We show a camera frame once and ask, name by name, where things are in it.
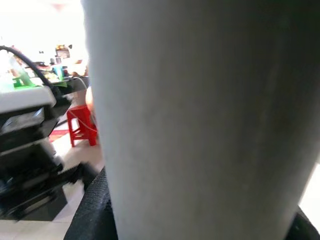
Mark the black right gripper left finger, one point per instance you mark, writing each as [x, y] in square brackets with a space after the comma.
[92, 212]

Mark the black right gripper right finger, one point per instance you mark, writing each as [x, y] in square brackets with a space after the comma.
[306, 225]

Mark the white plastic table leg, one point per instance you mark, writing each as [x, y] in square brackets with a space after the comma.
[200, 125]

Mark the red plastic stool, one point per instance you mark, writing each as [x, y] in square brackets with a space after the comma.
[82, 117]

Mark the green plastic toy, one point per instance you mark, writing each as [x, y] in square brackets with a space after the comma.
[21, 82]

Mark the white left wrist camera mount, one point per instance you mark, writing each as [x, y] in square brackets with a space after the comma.
[25, 100]

